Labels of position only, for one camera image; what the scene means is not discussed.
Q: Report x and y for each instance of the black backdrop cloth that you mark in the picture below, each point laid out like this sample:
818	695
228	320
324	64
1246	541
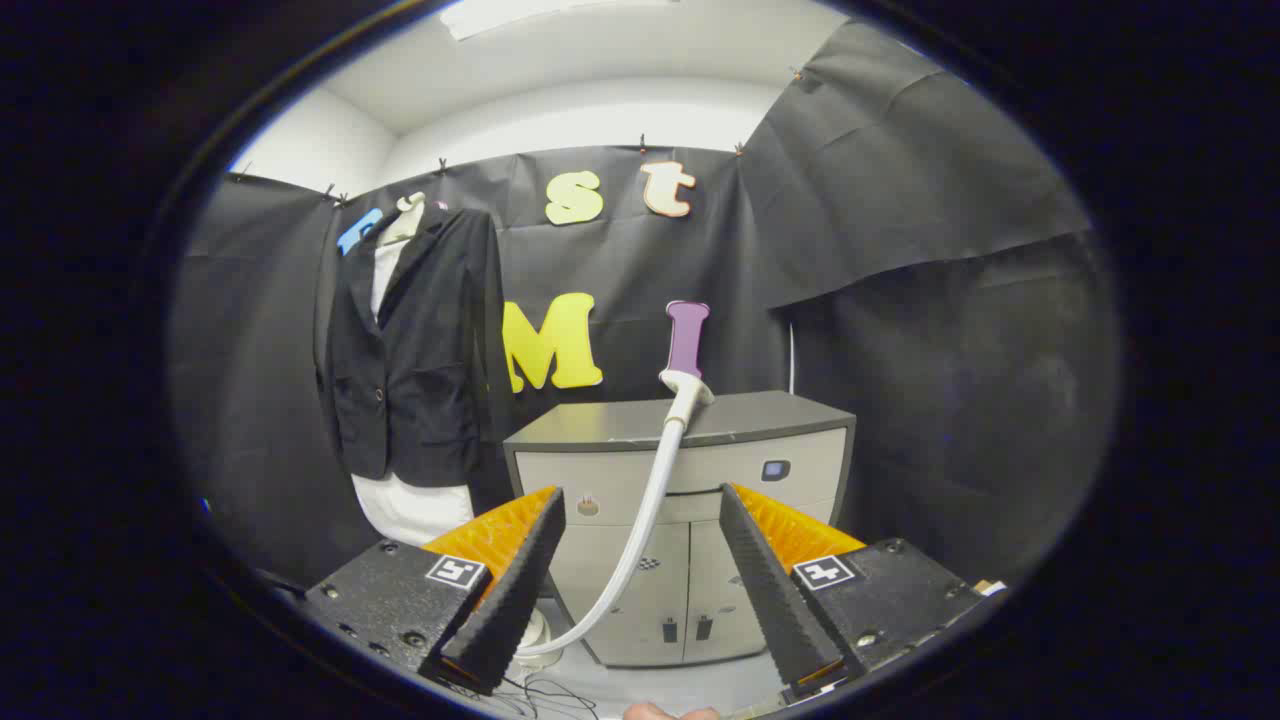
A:
900	200

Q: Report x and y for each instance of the beige plastic hanger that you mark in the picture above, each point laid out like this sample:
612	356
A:
405	222

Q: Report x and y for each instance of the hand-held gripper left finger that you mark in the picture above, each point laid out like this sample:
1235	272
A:
520	590

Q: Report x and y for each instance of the black suit jacket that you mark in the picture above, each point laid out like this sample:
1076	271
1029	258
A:
430	360

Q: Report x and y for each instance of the ceiling light panel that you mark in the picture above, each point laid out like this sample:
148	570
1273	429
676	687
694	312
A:
500	15

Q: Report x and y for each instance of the grey cabinet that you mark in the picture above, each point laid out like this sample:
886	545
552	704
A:
800	490

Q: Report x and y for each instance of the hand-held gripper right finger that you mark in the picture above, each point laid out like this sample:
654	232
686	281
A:
775	600

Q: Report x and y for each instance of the white cloth panel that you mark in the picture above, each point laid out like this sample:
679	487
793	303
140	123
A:
410	510

